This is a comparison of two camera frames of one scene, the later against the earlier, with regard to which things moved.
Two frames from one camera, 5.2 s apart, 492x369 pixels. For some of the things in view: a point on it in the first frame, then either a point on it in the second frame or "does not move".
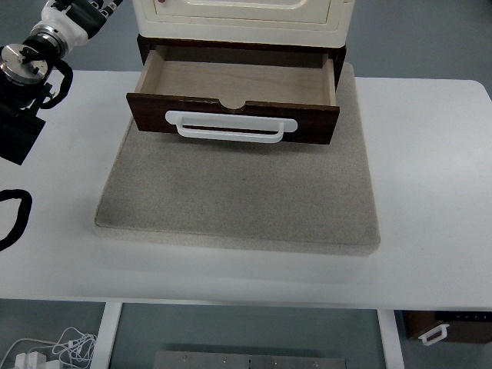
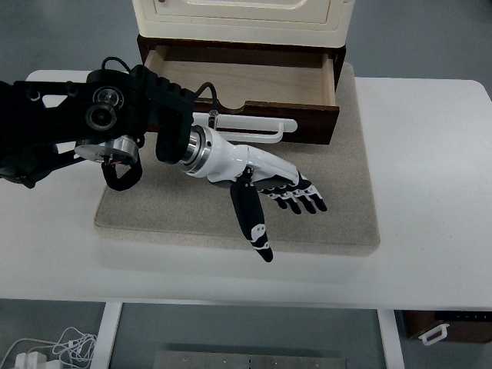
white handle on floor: [435, 334] does not move
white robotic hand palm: [76, 20] to [207, 151]
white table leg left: [103, 345] does not move
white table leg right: [391, 339] does not move
